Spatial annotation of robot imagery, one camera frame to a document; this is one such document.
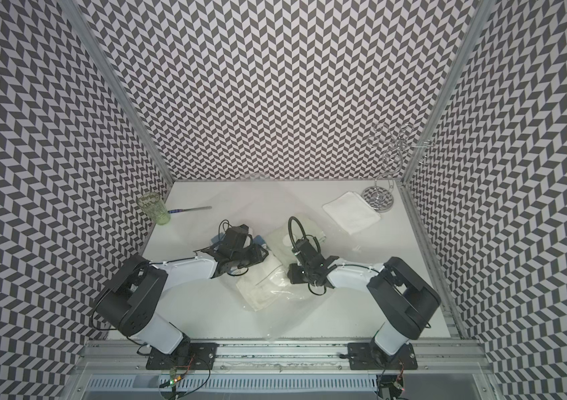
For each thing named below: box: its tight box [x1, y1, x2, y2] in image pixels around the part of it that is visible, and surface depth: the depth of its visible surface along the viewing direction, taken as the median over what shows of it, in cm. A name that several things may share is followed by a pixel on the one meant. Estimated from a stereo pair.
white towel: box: [235, 253, 291, 311], surface depth 87 cm
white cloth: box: [322, 191, 382, 235], surface depth 109 cm
